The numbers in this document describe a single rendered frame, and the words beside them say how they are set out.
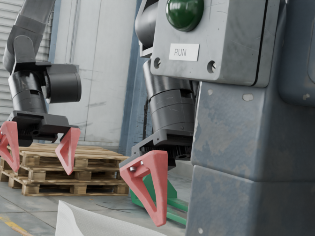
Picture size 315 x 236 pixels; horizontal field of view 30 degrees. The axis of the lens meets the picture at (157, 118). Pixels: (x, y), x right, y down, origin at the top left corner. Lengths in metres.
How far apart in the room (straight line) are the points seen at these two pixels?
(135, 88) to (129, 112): 0.38
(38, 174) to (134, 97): 3.69
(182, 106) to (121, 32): 8.58
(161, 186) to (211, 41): 0.28
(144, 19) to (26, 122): 0.38
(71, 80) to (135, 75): 8.26
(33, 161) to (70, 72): 4.85
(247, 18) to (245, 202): 0.12
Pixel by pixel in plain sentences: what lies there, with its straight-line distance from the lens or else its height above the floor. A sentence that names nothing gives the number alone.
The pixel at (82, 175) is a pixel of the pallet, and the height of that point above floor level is 0.22.
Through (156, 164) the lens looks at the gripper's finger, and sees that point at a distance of 0.62.
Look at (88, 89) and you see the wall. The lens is 8.99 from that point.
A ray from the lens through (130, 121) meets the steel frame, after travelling 9.36.
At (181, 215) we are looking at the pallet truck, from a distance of 5.48.
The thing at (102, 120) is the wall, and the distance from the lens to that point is 9.17.
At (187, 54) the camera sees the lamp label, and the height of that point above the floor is 1.26.
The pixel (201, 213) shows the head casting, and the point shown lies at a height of 1.14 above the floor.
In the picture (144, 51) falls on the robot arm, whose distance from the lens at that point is 0.75.
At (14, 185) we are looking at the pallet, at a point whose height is 0.04.
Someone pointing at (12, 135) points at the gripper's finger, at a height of 1.12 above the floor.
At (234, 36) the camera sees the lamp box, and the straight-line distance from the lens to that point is 0.37.
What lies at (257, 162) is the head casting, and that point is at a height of 1.19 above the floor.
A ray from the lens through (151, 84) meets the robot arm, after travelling 0.70.
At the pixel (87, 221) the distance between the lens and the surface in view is 0.93.
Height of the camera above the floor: 1.23
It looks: 3 degrees down
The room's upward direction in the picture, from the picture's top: 7 degrees clockwise
